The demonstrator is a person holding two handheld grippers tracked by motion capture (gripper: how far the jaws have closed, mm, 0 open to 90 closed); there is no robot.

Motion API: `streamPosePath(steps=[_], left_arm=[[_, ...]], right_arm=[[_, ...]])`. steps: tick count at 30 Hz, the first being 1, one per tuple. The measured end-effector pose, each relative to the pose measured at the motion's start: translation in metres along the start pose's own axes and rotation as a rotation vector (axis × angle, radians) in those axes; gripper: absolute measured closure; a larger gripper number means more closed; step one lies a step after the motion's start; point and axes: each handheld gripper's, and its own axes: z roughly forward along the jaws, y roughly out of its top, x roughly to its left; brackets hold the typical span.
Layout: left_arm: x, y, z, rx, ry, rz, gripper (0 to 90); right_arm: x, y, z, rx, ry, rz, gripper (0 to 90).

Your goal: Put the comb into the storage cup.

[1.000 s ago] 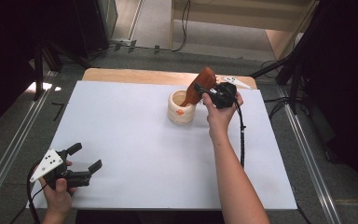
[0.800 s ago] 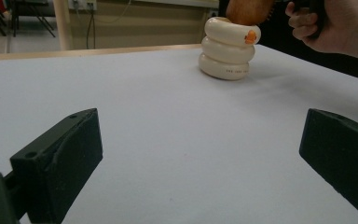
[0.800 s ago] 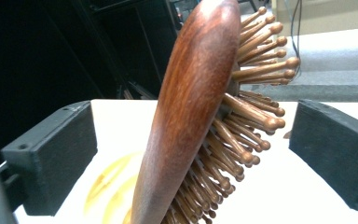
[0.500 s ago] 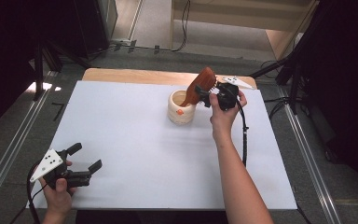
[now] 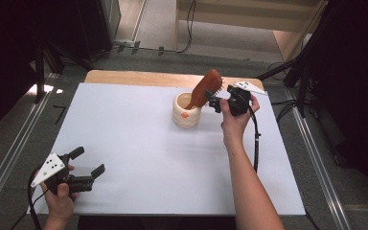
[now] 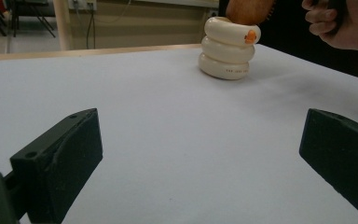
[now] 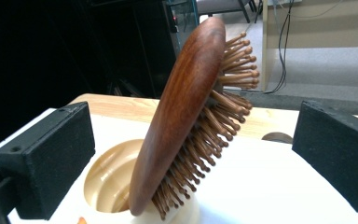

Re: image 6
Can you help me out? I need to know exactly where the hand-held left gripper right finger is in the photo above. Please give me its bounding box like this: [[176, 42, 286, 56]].
[[298, 107, 358, 224]]

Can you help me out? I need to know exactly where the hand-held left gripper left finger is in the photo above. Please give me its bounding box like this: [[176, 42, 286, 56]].
[[9, 107, 103, 224]]

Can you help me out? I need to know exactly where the cream ringed duck holder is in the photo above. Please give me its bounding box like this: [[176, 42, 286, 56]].
[[197, 16, 262, 81]]

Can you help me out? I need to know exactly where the beige desk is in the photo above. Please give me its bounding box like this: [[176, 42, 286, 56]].
[[52, 0, 220, 51]]

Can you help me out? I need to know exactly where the black power cable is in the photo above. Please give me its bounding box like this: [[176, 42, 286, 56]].
[[86, 8, 96, 50]]

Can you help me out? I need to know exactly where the white cable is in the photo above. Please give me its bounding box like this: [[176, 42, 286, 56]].
[[94, 0, 133, 23]]

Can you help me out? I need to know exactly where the white wall socket strip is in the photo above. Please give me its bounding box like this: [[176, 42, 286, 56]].
[[67, 0, 98, 11]]

